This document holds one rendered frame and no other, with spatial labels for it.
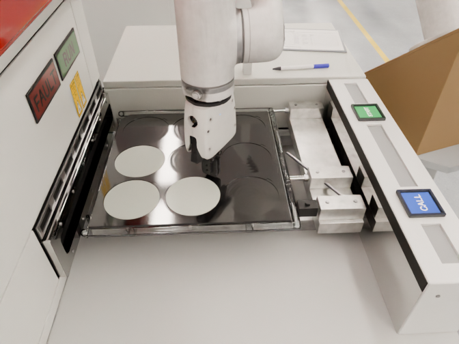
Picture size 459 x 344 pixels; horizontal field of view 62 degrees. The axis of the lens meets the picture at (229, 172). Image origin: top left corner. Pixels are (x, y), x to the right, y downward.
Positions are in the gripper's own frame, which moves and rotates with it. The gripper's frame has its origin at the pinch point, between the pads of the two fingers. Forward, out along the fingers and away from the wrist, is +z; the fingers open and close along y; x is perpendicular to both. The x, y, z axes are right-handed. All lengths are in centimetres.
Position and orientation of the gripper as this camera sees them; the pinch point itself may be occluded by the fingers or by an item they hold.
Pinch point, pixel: (211, 164)
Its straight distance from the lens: 72.4
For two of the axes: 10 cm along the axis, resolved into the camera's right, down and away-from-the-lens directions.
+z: 0.0, 7.5, 6.6
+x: -8.6, -3.4, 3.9
